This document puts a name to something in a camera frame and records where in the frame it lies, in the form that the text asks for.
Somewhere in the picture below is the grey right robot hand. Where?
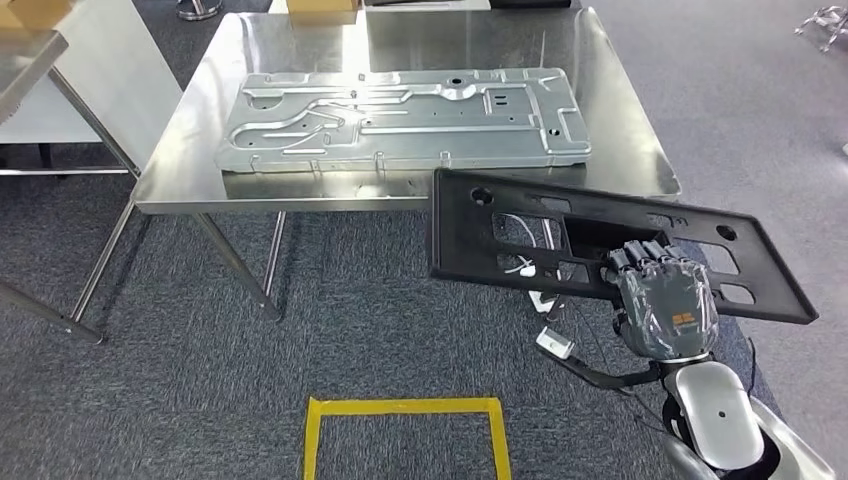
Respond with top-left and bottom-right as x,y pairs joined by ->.
599,239 -> 720,362

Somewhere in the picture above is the black plastic panel part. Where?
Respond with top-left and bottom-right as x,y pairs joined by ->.
429,167 -> 820,326

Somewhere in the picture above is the stainless steel workbench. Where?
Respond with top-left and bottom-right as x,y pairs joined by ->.
69,6 -> 682,326

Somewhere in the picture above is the yellow floor tape square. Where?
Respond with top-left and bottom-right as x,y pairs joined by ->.
303,396 -> 513,480

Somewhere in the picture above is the stamped grey metal panel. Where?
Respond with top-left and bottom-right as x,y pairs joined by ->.
213,66 -> 593,175

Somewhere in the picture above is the chrome stool base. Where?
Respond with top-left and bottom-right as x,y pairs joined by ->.
793,5 -> 848,53

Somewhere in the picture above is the cardboard box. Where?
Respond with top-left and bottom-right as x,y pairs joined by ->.
286,0 -> 362,28
0,0 -> 74,31

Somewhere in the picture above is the white board panel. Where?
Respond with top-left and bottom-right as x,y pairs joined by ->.
0,0 -> 185,175

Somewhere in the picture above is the steel side table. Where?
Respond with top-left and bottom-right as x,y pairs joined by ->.
0,29 -> 144,346

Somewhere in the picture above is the black camera bracket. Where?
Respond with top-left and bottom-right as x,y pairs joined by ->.
537,344 -> 664,391

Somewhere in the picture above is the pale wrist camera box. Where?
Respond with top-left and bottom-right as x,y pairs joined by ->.
535,325 -> 576,361

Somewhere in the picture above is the white power cable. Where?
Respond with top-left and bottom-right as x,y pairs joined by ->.
502,211 -> 554,276

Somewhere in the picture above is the chrome pedestal base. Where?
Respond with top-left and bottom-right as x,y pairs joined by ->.
175,0 -> 225,21

